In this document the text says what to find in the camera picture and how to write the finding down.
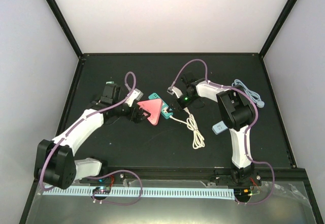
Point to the right circuit board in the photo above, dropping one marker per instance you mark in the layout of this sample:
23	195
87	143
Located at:
246	192

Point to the teal power strip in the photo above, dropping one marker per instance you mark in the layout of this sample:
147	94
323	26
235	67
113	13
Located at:
164	109

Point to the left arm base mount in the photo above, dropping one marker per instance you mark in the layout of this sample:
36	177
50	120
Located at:
109	180

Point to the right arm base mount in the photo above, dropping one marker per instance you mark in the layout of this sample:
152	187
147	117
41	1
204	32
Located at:
232	177

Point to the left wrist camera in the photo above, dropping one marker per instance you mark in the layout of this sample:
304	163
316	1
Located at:
134	96

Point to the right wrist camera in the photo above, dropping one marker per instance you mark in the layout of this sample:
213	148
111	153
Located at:
175	91

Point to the left circuit board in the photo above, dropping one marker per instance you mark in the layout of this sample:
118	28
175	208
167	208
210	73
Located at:
101	190

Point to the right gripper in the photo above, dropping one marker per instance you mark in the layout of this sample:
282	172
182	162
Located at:
180	104

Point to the pink triangular power strip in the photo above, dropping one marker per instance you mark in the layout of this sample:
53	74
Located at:
154	108

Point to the circuit board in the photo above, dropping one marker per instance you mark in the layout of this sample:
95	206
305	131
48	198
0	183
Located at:
246	192
101	190

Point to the white slotted cable duct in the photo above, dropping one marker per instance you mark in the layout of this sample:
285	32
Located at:
147	192

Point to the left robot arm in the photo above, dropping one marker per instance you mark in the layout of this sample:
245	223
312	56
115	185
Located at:
55	159

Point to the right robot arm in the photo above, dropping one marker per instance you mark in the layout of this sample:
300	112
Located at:
237	113

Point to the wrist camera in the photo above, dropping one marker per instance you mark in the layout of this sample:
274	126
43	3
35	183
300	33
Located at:
134	96
175	91

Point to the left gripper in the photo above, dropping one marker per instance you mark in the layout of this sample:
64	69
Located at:
137	119

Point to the light blue power strip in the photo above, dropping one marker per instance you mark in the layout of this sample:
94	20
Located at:
219	128

